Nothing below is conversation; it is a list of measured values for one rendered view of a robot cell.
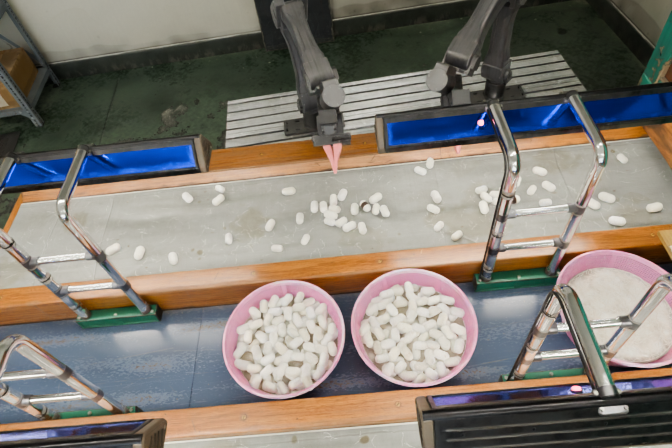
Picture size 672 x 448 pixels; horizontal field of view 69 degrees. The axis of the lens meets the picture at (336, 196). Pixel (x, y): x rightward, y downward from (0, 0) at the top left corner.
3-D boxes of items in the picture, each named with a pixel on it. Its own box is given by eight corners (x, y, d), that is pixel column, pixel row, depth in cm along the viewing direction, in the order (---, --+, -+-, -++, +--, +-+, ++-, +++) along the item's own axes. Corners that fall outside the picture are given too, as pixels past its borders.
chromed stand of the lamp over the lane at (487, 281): (458, 228, 129) (478, 95, 95) (534, 221, 129) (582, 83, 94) (474, 292, 117) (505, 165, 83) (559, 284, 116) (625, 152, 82)
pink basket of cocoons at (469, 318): (335, 316, 117) (331, 297, 110) (432, 272, 122) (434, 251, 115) (388, 423, 101) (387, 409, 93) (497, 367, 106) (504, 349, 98)
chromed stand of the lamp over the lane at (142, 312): (102, 264, 134) (0, 148, 100) (173, 256, 133) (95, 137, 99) (82, 329, 122) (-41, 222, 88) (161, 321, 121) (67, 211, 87)
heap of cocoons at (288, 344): (243, 307, 120) (237, 295, 115) (339, 298, 119) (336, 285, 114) (235, 407, 105) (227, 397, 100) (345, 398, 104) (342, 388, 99)
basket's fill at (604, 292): (543, 282, 116) (548, 269, 112) (639, 273, 115) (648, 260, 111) (577, 376, 102) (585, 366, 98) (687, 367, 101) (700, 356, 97)
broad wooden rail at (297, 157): (62, 206, 163) (30, 168, 148) (617, 147, 154) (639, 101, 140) (51, 235, 155) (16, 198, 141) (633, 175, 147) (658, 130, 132)
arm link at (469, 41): (469, 66, 122) (530, -40, 122) (438, 55, 126) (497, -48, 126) (476, 87, 132) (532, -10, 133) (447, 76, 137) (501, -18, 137)
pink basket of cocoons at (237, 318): (238, 304, 122) (228, 285, 114) (344, 294, 121) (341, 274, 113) (228, 417, 105) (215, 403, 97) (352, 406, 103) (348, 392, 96)
